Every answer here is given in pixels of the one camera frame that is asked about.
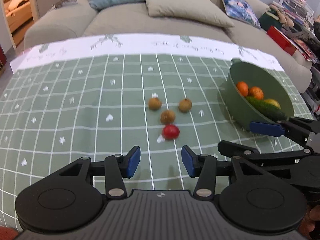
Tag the red magazines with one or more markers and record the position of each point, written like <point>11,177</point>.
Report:
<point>305,50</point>

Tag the beige sofa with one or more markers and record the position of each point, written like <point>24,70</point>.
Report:
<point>120,22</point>

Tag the red cherry tomato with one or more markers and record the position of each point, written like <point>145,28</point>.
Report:
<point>170,132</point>

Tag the bed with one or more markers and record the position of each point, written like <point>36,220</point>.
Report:
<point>20,17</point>

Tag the yellow-green pear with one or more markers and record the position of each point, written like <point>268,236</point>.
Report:
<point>272,103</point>

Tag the orange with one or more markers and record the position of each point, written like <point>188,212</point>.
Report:
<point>242,88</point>
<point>256,93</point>

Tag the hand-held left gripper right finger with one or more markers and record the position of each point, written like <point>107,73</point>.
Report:
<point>188,161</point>

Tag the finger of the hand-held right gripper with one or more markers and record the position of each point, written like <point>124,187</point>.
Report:
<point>267,128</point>
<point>252,153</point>

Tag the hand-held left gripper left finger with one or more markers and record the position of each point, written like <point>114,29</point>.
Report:
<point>132,161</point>

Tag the beige plush toy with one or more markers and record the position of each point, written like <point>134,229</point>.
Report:
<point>282,16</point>

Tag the green cucumber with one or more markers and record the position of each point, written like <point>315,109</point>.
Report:
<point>265,108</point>

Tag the white door frame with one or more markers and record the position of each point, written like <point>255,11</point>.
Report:
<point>33,0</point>

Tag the silver phone stand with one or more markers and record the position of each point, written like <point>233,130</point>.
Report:
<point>70,3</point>

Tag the printed blue pillow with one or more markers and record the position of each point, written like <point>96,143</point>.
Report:
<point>240,7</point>

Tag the red black box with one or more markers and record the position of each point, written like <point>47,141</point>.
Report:
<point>2,60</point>

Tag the dark green bag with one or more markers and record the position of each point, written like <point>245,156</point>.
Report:
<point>268,20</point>

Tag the beige pillow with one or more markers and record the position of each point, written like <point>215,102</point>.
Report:
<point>185,7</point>

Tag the green checked tablecloth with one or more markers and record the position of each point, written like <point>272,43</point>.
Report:
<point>75,120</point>

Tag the green colander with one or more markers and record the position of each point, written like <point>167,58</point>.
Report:
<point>250,72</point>

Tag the white shelf with books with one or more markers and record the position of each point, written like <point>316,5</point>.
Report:
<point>297,2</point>

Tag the white bed pillow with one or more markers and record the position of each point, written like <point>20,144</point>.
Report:
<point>16,3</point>

